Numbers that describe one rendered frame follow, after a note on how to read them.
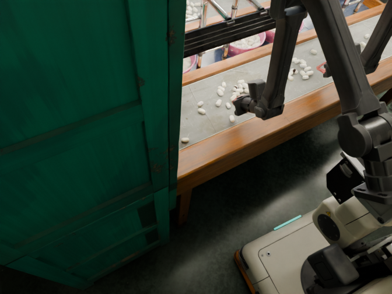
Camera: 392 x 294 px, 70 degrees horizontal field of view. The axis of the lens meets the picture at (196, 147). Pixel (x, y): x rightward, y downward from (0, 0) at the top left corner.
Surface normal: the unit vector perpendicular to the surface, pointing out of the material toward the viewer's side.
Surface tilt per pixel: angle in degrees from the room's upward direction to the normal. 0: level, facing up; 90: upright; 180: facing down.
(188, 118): 0
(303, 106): 0
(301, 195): 0
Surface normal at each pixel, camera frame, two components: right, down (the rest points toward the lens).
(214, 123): 0.07, -0.52
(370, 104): 0.22, -0.07
